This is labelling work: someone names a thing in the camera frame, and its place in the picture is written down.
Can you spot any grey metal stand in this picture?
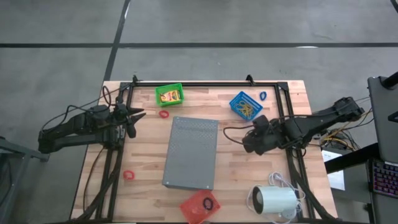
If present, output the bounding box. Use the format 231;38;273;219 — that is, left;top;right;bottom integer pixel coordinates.
0;136;50;224

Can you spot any yellow green crayon box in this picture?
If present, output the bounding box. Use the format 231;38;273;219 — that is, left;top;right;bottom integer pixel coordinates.
160;90;182;103

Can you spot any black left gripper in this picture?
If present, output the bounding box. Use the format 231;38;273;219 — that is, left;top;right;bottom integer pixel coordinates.
113;104;147;140

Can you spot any blue plastic basket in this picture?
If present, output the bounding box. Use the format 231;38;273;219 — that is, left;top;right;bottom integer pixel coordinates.
229;90;264;121

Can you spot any green plastic basket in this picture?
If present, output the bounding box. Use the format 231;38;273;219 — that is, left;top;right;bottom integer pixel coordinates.
154;83;185;108

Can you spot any black desk bar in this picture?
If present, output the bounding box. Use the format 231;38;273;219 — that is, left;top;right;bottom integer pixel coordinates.
325;142;379;174

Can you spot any white paper sheet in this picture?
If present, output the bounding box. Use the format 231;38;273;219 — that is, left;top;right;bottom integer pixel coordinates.
322;149;346;191

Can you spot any multicolour cable bundle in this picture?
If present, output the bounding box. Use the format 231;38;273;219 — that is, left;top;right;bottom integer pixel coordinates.
313;96;374;153

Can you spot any black keyboard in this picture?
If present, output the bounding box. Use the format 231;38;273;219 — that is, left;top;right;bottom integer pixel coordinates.
371;159;398;199

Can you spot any black aluminium table frame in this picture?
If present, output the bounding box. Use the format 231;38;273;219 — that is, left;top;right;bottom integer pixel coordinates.
79;80;335;224

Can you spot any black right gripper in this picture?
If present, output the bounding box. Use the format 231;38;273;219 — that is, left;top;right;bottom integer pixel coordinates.
241;114;280;156

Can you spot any white cylindrical device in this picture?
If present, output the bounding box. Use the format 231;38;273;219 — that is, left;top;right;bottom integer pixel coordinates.
251;185;299;222

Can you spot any grey perforated metal riser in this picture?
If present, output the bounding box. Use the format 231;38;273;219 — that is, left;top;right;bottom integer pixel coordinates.
161;116;220;191

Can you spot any red plastic basket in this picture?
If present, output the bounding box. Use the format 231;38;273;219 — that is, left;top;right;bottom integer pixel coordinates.
179;189;221;224

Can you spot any brown cable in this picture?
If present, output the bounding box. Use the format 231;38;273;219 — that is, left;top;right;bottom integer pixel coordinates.
81;146;105;214

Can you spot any white cable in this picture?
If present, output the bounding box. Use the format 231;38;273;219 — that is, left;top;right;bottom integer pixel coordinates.
246;172;307;224

